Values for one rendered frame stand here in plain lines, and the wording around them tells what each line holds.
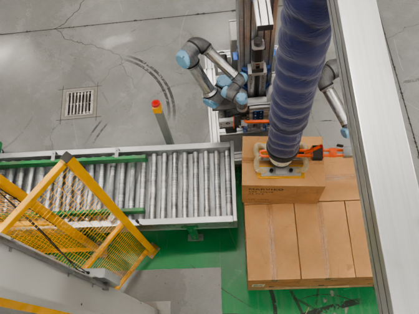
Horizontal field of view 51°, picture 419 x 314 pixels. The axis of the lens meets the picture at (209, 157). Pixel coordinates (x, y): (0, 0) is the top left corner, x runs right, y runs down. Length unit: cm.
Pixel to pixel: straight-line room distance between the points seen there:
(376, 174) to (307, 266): 252
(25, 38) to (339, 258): 422
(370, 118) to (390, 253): 31
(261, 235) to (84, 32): 325
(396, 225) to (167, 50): 431
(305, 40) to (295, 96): 44
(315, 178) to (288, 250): 62
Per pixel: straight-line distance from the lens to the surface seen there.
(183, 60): 294
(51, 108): 504
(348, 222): 364
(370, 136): 105
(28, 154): 415
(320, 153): 320
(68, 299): 202
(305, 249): 352
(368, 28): 122
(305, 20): 185
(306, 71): 212
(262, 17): 258
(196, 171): 371
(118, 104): 481
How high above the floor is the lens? 396
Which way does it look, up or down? 66 degrees down
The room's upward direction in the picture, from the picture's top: 11 degrees counter-clockwise
